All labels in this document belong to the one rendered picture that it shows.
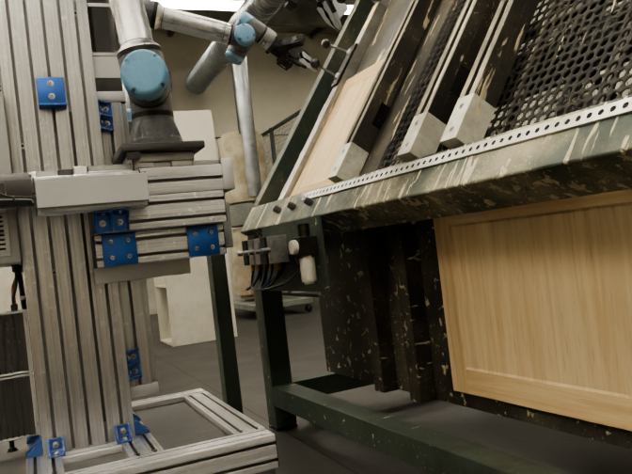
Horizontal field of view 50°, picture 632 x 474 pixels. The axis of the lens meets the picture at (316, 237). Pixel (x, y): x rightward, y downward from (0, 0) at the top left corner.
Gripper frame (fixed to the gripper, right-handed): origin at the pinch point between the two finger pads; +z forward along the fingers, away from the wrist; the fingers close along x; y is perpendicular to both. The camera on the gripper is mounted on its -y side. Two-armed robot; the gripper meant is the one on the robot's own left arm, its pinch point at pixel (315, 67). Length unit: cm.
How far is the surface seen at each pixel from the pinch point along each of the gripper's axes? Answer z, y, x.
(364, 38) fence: 10.9, -13.3, -16.4
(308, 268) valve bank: 13, -17, 97
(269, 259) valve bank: 7, -1, 90
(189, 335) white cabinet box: 99, 356, -27
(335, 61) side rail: 11.3, 10.2, -22.1
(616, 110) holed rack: 6, -130, 113
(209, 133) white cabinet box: 32, 297, -184
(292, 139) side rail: 9.9, 24.6, 16.8
